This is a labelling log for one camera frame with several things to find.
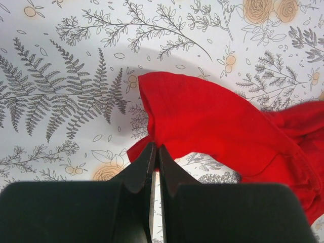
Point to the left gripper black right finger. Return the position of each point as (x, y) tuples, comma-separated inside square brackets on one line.
[(196, 212)]

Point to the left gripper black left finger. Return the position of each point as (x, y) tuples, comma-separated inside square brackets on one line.
[(117, 210)]

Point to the red t shirt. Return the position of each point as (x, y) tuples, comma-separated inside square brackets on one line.
[(188, 114)]

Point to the floral patterned table mat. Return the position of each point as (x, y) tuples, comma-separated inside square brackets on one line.
[(70, 101)]

